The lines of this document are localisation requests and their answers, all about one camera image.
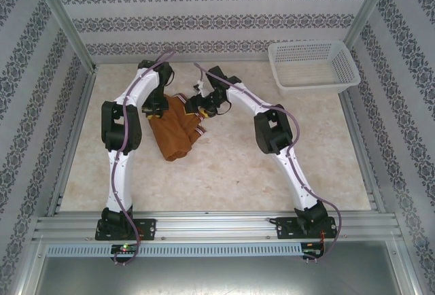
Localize aluminium right side rail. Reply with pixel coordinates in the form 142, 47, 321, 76
338, 90, 387, 213

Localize aluminium left frame post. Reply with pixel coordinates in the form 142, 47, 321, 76
28, 0, 99, 75

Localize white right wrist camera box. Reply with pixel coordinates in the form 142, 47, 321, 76
194, 80, 209, 99

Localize white perforated plastic basket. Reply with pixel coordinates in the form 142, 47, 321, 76
267, 39, 362, 98

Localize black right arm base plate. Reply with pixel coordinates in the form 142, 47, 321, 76
275, 216, 339, 241

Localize right controller circuit board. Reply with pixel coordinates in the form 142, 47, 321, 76
302, 243, 324, 256

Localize aluminium right frame post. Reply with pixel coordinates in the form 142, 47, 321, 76
342, 0, 398, 52

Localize aluminium frame post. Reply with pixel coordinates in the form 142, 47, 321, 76
28, 0, 99, 75
342, 0, 398, 52

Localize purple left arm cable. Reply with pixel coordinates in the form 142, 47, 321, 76
111, 50, 177, 267

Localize aluminium left side rail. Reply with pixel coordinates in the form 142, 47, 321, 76
46, 67, 99, 217

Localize brown long pants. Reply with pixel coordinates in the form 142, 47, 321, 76
147, 93, 207, 163

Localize grey slotted cable duct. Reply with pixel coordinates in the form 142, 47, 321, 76
45, 243, 304, 258

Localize grey metal bottom panel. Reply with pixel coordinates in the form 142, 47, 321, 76
15, 240, 421, 295

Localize aluminium mounting rail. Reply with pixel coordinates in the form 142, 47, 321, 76
32, 211, 399, 242

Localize controller circuit board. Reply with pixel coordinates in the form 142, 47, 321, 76
302, 243, 324, 256
111, 244, 139, 255

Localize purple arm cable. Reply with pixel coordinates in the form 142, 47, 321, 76
111, 50, 177, 267
193, 61, 343, 262

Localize left controller circuit board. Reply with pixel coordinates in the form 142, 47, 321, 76
111, 244, 139, 255

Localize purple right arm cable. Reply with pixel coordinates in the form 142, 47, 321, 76
193, 61, 343, 262

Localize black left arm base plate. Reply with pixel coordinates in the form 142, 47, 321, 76
94, 218, 158, 242

